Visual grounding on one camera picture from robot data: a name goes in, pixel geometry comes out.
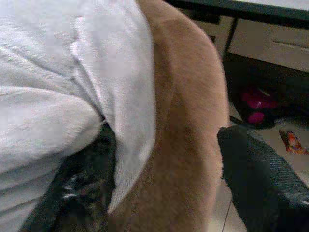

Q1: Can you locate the brown plush sofa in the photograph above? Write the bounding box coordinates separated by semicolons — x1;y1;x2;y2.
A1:
106;0;231;232

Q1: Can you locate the white pillow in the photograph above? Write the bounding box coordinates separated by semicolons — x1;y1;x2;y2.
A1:
0;0;157;232

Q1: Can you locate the white top table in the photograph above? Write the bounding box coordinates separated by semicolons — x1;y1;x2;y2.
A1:
164;0;309;24

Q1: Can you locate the beige drawer cabinet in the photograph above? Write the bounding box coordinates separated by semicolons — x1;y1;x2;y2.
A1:
193;14;309;73

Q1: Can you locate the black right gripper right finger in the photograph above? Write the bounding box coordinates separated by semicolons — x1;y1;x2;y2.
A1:
216;125;309;232

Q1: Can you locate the pink slipper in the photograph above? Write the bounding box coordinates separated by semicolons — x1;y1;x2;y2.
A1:
246;111;266;124
240;86;279;110

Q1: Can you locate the orange snack wrapper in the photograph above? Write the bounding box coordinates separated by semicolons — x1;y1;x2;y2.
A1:
278;129;309;156

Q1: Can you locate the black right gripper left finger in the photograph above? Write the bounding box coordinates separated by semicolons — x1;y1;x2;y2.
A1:
23;122;119;232

